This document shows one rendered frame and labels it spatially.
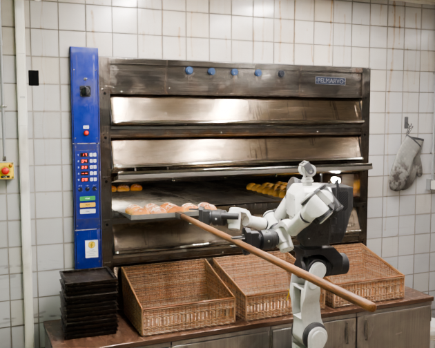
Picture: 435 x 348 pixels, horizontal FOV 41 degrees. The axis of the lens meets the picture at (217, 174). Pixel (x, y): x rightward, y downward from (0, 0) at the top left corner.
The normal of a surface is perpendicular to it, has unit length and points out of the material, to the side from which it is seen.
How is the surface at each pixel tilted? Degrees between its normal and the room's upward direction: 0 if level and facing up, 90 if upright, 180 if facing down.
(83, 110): 90
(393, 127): 90
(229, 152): 70
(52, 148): 90
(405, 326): 92
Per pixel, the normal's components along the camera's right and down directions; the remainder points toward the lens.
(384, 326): 0.43, 0.08
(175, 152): 0.36, -0.25
